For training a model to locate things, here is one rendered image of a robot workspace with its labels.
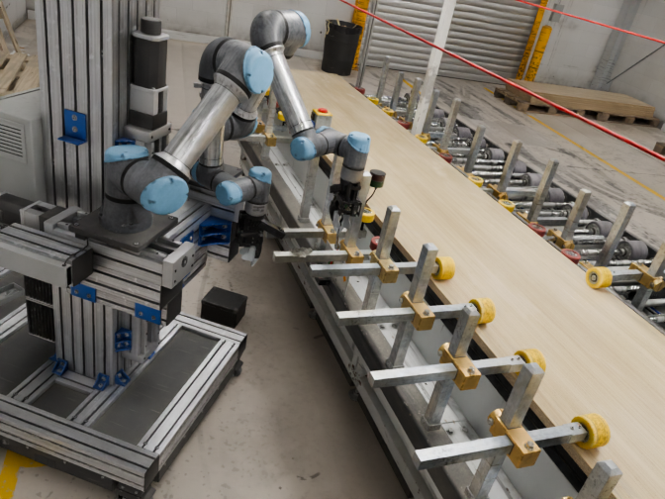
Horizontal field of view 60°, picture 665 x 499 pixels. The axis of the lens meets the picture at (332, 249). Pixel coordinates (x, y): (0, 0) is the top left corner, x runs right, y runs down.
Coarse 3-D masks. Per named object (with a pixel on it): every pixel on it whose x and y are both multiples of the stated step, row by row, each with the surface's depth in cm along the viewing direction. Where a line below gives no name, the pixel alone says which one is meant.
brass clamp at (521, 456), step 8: (488, 416) 140; (496, 416) 137; (496, 424) 137; (504, 424) 135; (496, 432) 137; (504, 432) 134; (512, 432) 134; (520, 432) 134; (512, 440) 132; (520, 440) 132; (528, 440) 132; (512, 448) 132; (520, 448) 130; (536, 448) 131; (512, 456) 132; (520, 456) 129; (528, 456) 130; (536, 456) 131; (520, 464) 130; (528, 464) 131
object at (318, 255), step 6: (276, 252) 207; (282, 252) 208; (288, 252) 208; (318, 252) 212; (324, 252) 213; (330, 252) 214; (336, 252) 215; (342, 252) 216; (366, 252) 219; (276, 258) 206; (282, 258) 206; (288, 258) 207; (294, 258) 208; (300, 258) 209; (306, 258) 210; (312, 258) 211; (318, 258) 212; (324, 258) 213; (330, 258) 214; (336, 258) 215; (342, 258) 216; (366, 258) 220
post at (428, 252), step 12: (432, 252) 166; (420, 264) 169; (432, 264) 169; (420, 276) 170; (420, 288) 172; (420, 300) 174; (408, 324) 178; (396, 336) 184; (408, 336) 181; (396, 348) 184; (396, 360) 185
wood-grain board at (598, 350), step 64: (384, 128) 353; (384, 192) 264; (448, 192) 278; (512, 256) 230; (512, 320) 189; (576, 320) 196; (640, 320) 204; (512, 384) 164; (576, 384) 165; (640, 384) 171; (576, 448) 143; (640, 448) 147
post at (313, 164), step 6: (312, 162) 253; (318, 162) 254; (312, 168) 254; (312, 174) 256; (306, 180) 259; (312, 180) 257; (306, 186) 259; (312, 186) 259; (306, 192) 260; (312, 192) 261; (306, 198) 261; (312, 198) 262; (306, 204) 263; (300, 210) 267; (306, 210) 264; (300, 216) 267; (306, 216) 266; (300, 222) 266; (306, 222) 267
